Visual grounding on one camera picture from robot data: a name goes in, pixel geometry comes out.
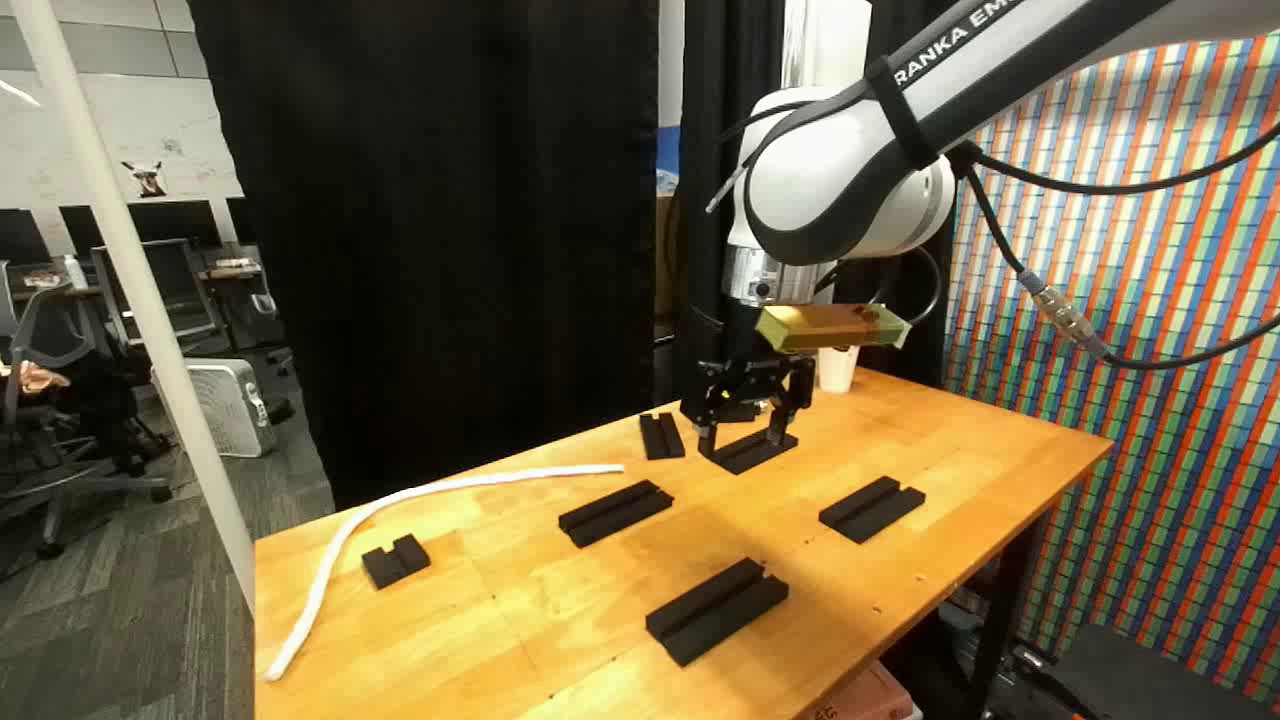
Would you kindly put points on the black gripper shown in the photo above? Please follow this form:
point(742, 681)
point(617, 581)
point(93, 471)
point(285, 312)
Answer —
point(766, 379)

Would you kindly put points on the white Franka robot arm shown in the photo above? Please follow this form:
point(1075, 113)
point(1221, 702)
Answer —
point(855, 173)

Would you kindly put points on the short black grooved track piece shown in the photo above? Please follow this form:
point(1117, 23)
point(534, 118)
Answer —
point(661, 439)

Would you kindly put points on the white paper cup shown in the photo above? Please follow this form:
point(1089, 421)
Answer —
point(837, 369)

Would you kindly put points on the narrow black curtain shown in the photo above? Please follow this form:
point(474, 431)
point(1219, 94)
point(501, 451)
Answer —
point(704, 294)

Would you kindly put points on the brown cardboard box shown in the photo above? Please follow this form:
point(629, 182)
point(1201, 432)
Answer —
point(667, 263)

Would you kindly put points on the white foam tube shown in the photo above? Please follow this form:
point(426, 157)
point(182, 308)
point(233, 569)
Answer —
point(534, 473)

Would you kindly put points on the pink printed cardboard box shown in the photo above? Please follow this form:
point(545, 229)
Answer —
point(866, 697)

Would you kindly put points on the wide black curtain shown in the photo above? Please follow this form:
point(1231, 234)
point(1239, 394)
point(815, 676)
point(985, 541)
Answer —
point(443, 201)

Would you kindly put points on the small black notched block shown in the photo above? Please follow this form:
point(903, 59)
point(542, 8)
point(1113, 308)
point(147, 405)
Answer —
point(399, 566)

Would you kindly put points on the black padded stool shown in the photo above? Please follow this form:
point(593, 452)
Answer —
point(1147, 673)

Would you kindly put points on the black desk equipment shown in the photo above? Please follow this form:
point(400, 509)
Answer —
point(255, 321)

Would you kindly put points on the white computer tower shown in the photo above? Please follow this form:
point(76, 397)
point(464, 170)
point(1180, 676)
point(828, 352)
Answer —
point(229, 405)

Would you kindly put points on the black computer monitor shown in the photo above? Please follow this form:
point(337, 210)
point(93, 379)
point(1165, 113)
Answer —
point(167, 284)

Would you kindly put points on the white slanted pole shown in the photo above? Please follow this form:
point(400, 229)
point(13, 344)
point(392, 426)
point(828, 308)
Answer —
point(124, 264)

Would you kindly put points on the black office chair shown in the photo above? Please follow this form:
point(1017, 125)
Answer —
point(65, 440)

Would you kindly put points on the black curtain beside colourful wall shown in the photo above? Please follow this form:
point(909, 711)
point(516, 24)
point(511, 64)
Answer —
point(887, 279)

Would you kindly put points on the black metal table frame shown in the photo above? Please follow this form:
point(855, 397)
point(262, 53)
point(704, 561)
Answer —
point(1003, 625)

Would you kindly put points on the small wall picture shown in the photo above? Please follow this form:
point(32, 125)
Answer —
point(147, 182)

